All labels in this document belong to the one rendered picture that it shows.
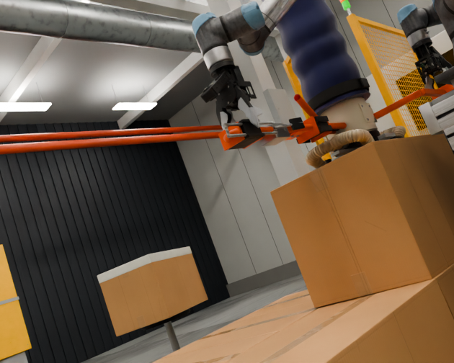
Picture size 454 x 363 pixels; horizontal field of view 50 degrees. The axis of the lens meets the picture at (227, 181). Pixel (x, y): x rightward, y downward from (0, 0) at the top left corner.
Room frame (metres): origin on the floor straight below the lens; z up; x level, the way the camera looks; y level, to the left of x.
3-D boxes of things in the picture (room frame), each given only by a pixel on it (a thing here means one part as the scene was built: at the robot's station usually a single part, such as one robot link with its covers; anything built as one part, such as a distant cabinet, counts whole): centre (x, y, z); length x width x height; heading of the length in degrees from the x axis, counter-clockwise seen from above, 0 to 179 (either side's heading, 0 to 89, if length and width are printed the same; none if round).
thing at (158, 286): (3.29, 0.70, 0.82); 0.60 x 0.40 x 0.40; 162
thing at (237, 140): (1.24, -0.08, 1.07); 0.08 x 0.07 x 0.05; 139
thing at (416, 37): (1.72, -0.86, 1.30); 0.08 x 0.08 x 0.05
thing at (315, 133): (1.50, -0.31, 1.07); 0.10 x 0.08 x 0.06; 49
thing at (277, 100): (3.12, -0.52, 1.62); 0.20 x 0.05 x 0.30; 139
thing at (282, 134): (1.34, -0.17, 1.07); 0.07 x 0.07 x 0.04; 49
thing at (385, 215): (1.68, -0.47, 0.75); 0.60 x 0.40 x 0.40; 138
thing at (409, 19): (1.72, -0.86, 1.38); 0.09 x 0.08 x 0.11; 101
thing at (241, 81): (1.26, -0.10, 1.21); 0.09 x 0.08 x 0.12; 138
